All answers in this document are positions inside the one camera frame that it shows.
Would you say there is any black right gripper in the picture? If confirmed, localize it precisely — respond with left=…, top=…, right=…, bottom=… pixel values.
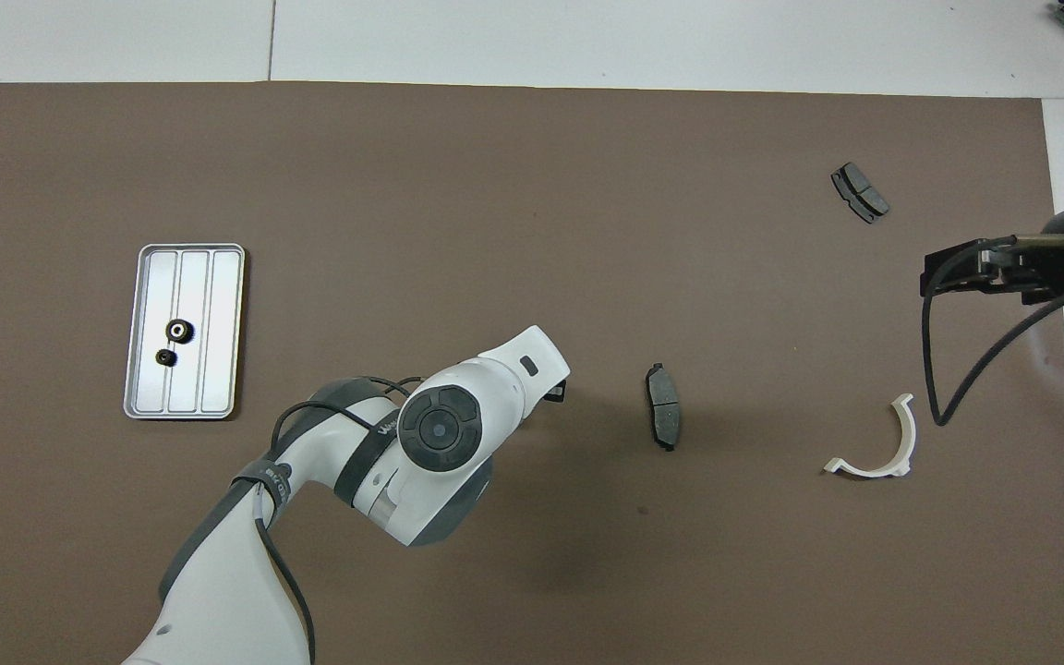
left=922, top=233, right=1064, bottom=304

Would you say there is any silver metal tray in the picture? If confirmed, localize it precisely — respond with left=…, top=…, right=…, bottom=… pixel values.
left=123, top=243, right=247, bottom=421

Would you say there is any long dark grey brake pad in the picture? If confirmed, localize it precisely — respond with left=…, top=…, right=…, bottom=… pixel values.
left=645, top=362, right=683, bottom=453

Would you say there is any grooved dark grey brake pad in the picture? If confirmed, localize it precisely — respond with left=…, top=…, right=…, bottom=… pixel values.
left=830, top=162, right=891, bottom=224

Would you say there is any brown paper table mat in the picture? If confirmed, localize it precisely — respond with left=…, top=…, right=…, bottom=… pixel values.
left=0, top=81, right=1064, bottom=665

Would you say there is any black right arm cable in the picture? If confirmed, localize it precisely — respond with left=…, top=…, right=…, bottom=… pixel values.
left=922, top=236, right=1064, bottom=428

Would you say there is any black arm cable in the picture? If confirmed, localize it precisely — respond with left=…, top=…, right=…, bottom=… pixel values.
left=922, top=236, right=1064, bottom=428
left=255, top=374, right=422, bottom=665

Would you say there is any white curved plastic bracket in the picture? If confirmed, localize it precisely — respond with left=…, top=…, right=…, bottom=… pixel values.
left=823, top=393, right=917, bottom=479

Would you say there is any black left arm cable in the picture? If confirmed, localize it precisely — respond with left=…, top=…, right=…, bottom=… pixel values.
left=255, top=374, right=422, bottom=665

